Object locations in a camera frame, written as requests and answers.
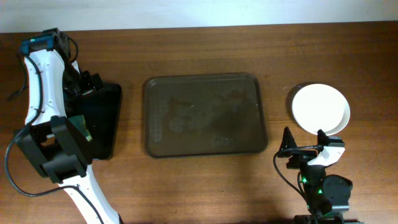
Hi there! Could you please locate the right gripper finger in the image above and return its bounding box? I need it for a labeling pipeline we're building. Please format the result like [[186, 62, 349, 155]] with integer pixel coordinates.
[[317, 129, 330, 146], [277, 126, 297, 158]]

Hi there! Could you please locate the white plate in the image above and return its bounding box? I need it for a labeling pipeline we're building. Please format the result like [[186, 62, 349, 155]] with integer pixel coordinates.
[[292, 105, 351, 136], [291, 83, 351, 136]]

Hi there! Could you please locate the yellow green sponge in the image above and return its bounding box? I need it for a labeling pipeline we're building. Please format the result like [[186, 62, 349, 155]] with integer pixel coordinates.
[[68, 115, 93, 141]]

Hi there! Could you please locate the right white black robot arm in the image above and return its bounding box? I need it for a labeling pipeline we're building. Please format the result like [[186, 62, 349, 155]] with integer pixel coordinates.
[[272, 127, 360, 224]]

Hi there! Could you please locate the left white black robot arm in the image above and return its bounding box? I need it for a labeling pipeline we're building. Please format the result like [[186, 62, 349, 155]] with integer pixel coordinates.
[[12, 28, 122, 223]]

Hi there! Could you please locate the black rectangular tray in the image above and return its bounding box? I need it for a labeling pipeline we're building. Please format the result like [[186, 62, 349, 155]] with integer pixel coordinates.
[[72, 83, 123, 160]]

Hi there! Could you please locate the brown translucent tray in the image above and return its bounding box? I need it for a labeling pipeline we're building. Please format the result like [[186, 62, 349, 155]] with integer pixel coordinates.
[[143, 72, 268, 159]]

